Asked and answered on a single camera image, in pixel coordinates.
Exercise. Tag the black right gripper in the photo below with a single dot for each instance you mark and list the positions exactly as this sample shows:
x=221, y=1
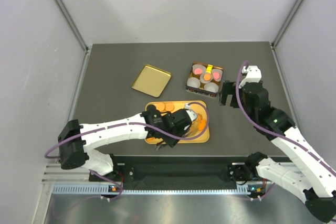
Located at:
x=228, y=88

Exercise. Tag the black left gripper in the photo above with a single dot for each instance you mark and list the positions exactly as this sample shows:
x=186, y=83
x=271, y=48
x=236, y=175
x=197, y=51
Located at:
x=170, y=141

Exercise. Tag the tan scalloped cookie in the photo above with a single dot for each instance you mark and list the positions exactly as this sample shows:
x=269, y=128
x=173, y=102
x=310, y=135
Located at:
x=207, y=77

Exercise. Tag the square cookie tin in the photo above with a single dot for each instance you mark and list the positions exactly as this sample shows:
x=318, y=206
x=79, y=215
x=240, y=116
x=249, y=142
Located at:
x=200, y=90

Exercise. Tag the pink cookie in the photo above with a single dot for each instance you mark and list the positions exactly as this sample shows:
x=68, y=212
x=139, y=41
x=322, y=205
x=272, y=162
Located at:
x=198, y=71
x=216, y=76

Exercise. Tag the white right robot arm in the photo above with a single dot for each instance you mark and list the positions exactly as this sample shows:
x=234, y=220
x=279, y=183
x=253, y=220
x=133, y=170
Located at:
x=314, y=185

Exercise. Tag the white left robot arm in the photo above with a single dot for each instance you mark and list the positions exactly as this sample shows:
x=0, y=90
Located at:
x=79, y=142

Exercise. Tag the orange scalloped cookie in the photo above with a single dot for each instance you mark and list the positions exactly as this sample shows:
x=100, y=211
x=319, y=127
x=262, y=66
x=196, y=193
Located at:
x=169, y=107

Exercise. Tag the white paper cup bottom-right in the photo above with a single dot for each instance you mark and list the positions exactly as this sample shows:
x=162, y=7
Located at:
x=211, y=87

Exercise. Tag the orange swirl cookie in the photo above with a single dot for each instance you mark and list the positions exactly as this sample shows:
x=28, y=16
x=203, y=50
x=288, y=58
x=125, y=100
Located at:
x=199, y=117

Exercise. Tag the orange round cookie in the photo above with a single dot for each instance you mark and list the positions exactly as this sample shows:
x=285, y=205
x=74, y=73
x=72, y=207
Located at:
x=160, y=106

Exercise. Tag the white paper cup top-right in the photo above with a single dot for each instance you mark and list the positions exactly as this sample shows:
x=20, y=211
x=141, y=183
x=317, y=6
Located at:
x=217, y=70

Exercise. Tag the yellow serving tray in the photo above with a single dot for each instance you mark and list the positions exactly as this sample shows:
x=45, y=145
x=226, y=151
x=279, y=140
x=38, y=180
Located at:
x=203, y=135

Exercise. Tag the white paper cup centre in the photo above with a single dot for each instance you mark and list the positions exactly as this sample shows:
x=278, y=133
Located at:
x=202, y=80

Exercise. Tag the white paper cup bottom-left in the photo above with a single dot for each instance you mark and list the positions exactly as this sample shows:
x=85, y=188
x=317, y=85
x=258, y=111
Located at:
x=193, y=82

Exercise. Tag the white paper cup top-left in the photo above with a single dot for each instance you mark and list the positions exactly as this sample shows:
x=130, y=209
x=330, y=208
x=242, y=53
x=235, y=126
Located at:
x=198, y=66

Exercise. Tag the gold tin lid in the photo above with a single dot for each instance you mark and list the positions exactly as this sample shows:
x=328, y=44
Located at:
x=151, y=81

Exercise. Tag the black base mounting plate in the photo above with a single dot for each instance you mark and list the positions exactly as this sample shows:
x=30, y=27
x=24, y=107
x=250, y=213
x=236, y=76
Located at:
x=180, y=172

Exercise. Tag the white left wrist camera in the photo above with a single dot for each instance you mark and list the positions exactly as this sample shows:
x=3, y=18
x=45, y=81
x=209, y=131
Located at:
x=192, y=114

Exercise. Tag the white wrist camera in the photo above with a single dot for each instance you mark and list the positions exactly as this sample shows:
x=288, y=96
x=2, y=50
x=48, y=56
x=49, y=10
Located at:
x=192, y=114
x=250, y=74

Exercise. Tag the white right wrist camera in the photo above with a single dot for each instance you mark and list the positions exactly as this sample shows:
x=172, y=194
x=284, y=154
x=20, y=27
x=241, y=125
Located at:
x=250, y=74

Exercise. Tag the slotted cable duct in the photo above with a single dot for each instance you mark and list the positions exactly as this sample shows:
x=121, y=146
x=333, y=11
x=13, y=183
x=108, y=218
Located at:
x=105, y=189

